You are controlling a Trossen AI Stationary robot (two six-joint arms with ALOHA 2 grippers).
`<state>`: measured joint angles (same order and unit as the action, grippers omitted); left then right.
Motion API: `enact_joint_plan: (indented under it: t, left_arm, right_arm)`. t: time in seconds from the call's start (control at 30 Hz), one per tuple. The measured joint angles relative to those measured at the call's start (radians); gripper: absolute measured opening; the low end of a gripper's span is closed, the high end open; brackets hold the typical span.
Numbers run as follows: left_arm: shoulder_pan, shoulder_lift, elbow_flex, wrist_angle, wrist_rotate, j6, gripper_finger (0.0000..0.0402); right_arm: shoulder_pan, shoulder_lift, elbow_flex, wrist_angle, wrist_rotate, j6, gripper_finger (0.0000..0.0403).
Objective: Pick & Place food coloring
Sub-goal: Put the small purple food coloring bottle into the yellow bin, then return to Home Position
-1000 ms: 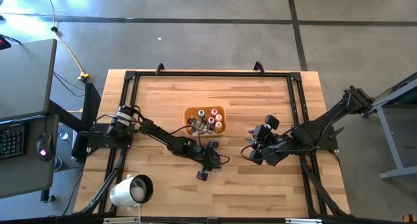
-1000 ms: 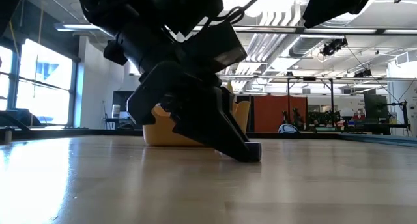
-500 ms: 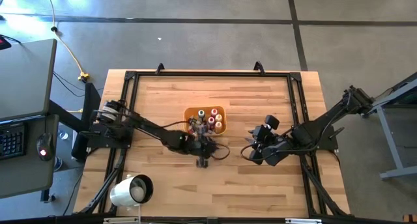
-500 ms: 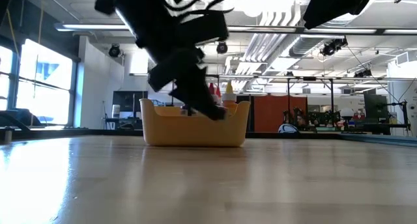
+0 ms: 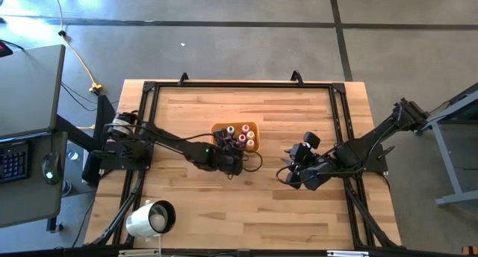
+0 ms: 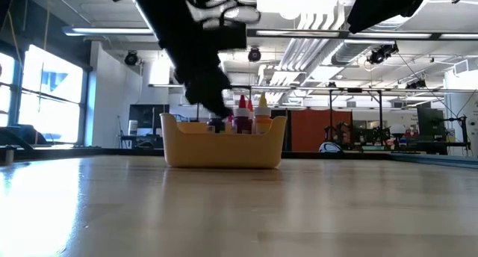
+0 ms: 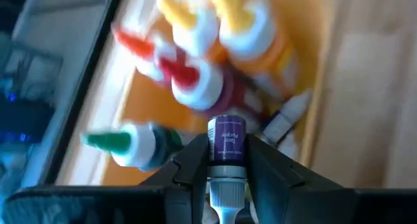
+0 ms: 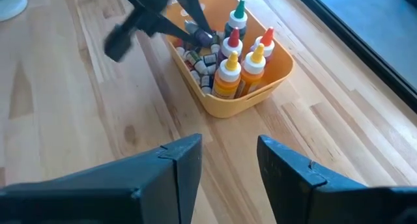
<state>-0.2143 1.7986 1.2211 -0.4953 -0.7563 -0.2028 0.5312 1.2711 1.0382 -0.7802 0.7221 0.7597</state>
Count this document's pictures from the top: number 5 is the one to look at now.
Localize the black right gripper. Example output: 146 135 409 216
280 143 338 192

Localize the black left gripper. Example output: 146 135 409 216
214 128 245 177

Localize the yellow-orange plastic bin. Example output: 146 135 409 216
210 121 261 153

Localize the white cylindrical lamp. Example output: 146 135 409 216
125 199 177 238

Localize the black desk leg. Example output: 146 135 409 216
55 94 117 185

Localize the black computer mouse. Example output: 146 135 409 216
41 152 63 185

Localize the grey office desk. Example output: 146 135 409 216
0 131 69 229

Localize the grey flat panel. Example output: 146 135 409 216
0 43 66 140

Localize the black backlit keyboard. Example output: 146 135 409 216
0 140 31 185

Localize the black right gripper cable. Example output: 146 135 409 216
275 165 311 188

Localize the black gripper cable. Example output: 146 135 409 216
275 165 311 188
241 149 264 173

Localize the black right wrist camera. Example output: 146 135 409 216
302 131 322 150

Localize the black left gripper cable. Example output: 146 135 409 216
241 149 264 173

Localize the black aluminium table frame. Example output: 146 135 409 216
89 80 403 250

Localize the silver metal bracket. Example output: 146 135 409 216
326 250 370 257
118 249 160 257

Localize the yellow power cable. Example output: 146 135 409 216
48 0 104 96

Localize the blue metal frame table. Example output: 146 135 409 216
416 81 478 208

